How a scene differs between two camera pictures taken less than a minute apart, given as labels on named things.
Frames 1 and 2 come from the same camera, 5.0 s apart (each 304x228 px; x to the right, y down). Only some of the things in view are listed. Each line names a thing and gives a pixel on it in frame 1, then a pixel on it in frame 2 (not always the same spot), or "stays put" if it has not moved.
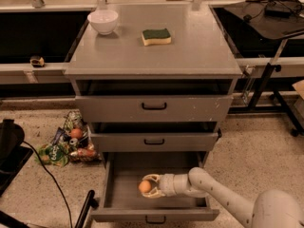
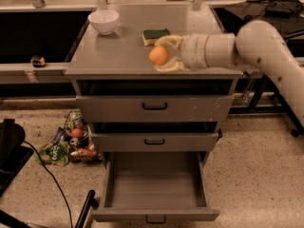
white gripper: (166, 184) → (193, 51)
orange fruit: (144, 186) → (159, 55)
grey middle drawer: (155, 142) stays put
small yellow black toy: (37, 62) stays put
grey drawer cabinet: (155, 81) stays put
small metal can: (73, 142) stays put
